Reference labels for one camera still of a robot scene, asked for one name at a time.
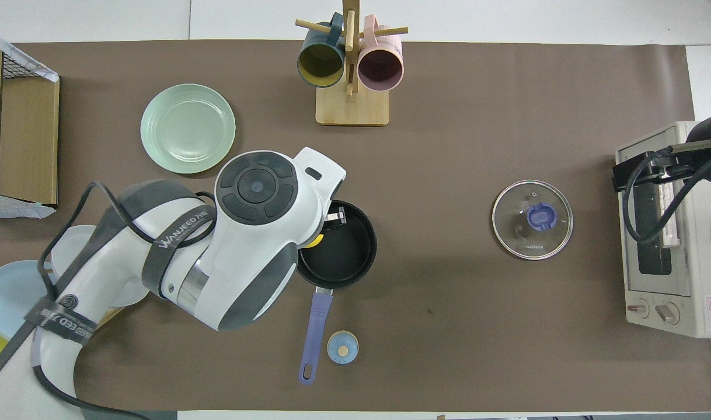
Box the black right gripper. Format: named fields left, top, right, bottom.
left=612, top=147, right=692, bottom=191

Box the glass lid purple knob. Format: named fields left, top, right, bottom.
left=492, top=179, right=574, bottom=261

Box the mint green plate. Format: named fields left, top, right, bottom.
left=140, top=83, right=236, bottom=174

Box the grey plate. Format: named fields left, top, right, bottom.
left=51, top=225, right=152, bottom=308

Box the light blue plate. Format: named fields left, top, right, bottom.
left=0, top=260, right=55, bottom=342

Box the wooden mug tree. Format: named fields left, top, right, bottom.
left=295, top=0, right=409, bottom=127

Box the beige toaster oven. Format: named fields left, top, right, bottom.
left=615, top=121, right=711, bottom=339

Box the dark blue mug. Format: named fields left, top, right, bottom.
left=297, top=13, right=346, bottom=88

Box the pink mug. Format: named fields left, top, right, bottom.
left=357, top=15, right=405, bottom=92

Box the brown paper table mat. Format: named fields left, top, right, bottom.
left=0, top=40, right=711, bottom=412

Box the wooden shelf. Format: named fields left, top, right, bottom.
left=0, top=44, right=60, bottom=206

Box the white checked cloth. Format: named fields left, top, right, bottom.
left=0, top=192, right=57, bottom=219
left=0, top=28, right=60, bottom=83

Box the dark pot purple handle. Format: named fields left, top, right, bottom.
left=297, top=199, right=378, bottom=386

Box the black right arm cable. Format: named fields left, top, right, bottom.
left=622, top=149, right=711, bottom=257

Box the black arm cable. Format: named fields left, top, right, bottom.
left=0, top=181, right=217, bottom=420
left=622, top=149, right=711, bottom=257

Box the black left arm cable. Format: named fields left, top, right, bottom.
left=0, top=181, right=217, bottom=420

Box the black wire shelf frame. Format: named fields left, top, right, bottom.
left=1, top=50, right=58, bottom=81

